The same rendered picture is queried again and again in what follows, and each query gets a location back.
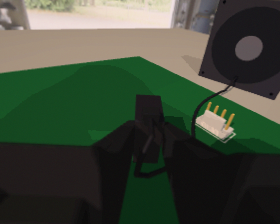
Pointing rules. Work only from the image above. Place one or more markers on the green circuit board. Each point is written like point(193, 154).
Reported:
point(79, 104)

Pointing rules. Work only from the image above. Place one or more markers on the black cooling fan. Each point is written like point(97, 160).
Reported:
point(245, 43)

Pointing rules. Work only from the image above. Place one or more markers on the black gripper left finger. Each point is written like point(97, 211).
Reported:
point(98, 173)

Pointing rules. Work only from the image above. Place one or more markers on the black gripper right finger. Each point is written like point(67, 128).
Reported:
point(207, 185)

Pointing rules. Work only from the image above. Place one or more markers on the black fan cable with plug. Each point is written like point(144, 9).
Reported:
point(148, 131)

